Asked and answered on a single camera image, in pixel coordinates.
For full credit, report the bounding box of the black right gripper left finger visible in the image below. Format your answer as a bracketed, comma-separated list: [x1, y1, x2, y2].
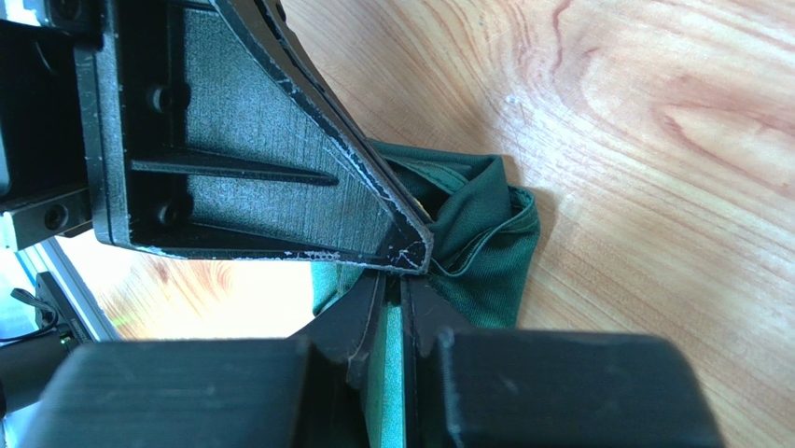
[21, 273, 385, 447]

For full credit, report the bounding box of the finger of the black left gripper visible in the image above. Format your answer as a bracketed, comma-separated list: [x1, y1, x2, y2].
[75, 1, 433, 273]

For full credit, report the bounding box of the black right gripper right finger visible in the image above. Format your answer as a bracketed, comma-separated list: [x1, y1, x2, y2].
[400, 277, 724, 447]

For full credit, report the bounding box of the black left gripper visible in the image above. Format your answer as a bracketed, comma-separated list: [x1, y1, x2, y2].
[1, 1, 99, 252]

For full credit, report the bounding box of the dark green cloth napkin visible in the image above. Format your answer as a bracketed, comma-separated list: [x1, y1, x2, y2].
[311, 141, 540, 447]

